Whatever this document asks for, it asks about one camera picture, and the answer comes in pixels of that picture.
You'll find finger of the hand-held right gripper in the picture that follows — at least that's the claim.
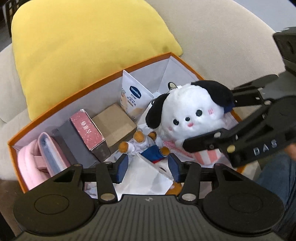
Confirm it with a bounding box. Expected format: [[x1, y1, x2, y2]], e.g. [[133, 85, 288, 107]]
[[183, 100, 294, 168], [223, 75, 280, 114]]

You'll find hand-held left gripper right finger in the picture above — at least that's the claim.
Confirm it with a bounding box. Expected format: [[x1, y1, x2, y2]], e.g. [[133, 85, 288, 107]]
[[168, 154, 270, 202]]

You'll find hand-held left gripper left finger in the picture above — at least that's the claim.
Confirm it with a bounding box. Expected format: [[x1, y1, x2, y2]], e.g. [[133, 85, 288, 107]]
[[28, 154, 129, 204]]

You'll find small bear plush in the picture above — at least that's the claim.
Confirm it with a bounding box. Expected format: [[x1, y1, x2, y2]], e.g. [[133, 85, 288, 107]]
[[119, 131, 183, 195]]

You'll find white dog plush toy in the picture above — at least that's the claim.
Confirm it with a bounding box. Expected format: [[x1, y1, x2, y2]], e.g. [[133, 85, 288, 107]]
[[145, 80, 235, 165]]

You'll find brown cardboard box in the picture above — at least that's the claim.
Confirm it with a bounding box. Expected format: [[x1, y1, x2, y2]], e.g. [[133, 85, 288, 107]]
[[92, 103, 138, 154]]

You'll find dark red box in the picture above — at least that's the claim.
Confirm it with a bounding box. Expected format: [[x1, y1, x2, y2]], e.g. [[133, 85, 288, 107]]
[[69, 110, 111, 163]]

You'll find dark grey box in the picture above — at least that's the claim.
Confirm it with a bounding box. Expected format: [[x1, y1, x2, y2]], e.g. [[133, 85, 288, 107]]
[[52, 120, 100, 168]]

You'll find pink case with clear window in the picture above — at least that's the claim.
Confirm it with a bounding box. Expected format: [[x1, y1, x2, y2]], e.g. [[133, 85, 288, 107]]
[[37, 132, 72, 179]]

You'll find orange cardboard box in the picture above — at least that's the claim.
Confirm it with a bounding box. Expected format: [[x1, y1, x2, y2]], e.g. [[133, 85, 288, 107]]
[[7, 52, 243, 194]]

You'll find white lotion tube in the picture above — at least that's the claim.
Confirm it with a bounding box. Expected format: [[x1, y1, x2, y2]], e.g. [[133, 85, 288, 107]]
[[120, 70, 154, 123]]

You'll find pink puffy pouch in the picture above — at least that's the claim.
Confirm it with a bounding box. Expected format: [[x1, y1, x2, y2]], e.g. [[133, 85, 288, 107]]
[[17, 139, 52, 190]]

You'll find white tissue paper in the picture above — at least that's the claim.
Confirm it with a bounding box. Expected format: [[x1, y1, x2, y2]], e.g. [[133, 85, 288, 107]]
[[85, 125, 176, 197]]

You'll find beige sofa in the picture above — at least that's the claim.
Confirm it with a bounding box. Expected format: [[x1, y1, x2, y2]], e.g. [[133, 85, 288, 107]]
[[0, 0, 289, 209]]

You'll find person's right leg in jeans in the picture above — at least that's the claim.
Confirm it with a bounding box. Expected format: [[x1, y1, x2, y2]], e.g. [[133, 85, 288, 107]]
[[255, 152, 296, 241]]

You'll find yellow pillow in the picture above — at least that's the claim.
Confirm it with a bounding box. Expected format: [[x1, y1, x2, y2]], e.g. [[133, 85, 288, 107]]
[[10, 0, 183, 121]]

